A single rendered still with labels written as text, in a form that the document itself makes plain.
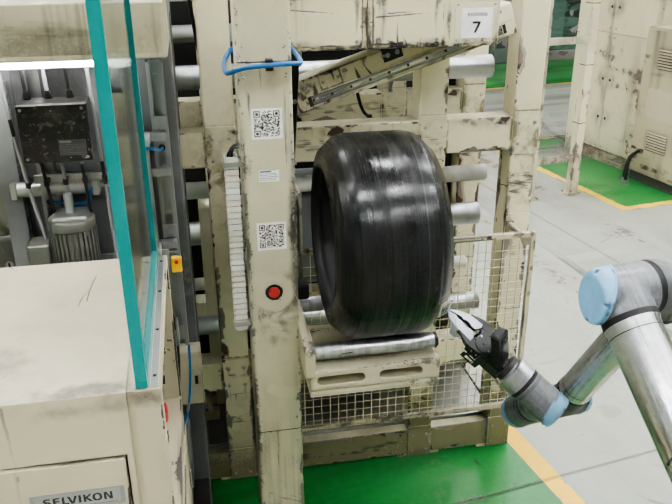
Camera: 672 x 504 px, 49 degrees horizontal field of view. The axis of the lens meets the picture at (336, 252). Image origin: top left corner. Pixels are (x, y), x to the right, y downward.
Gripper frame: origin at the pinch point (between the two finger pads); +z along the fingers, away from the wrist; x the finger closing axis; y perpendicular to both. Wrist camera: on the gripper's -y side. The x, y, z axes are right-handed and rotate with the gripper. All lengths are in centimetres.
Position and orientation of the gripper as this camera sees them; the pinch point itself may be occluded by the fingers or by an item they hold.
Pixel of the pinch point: (453, 313)
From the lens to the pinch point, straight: 193.7
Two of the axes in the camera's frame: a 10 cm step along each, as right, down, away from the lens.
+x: 6.1, -5.9, 5.2
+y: -2.9, 4.5, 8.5
